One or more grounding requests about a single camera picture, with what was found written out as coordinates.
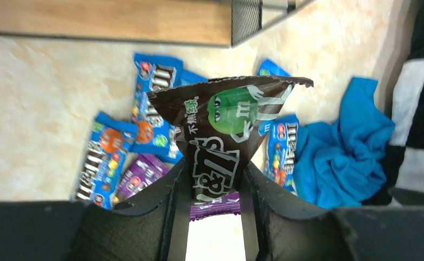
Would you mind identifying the blue candy bag back side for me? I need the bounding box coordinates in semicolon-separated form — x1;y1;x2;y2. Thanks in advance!
178;70;208;85

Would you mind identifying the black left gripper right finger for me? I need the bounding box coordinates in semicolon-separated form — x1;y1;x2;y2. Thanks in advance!
239;164;424;260

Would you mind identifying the wood and wire shelf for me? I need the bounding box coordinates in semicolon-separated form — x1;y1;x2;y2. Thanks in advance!
0;1;309;47

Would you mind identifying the blue candy bag leftmost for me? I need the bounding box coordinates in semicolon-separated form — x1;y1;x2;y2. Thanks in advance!
70;111;138;209

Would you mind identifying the blue cloth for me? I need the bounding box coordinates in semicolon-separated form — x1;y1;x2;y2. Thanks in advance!
293;77;395;209

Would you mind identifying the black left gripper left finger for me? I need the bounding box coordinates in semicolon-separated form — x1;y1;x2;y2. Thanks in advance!
0;160;192;260

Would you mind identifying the blue candy bag near cloth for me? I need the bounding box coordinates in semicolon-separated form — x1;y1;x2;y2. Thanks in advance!
265;114;299;195

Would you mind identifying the purple candy bag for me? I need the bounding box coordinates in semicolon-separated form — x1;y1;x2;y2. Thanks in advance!
113;154;169;206
148;76;314;221

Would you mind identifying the blue candy bag left upper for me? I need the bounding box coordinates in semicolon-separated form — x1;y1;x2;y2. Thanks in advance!
131;53;183;164

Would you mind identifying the black white checkered pillow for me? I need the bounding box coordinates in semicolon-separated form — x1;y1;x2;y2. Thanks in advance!
363;1;424;205

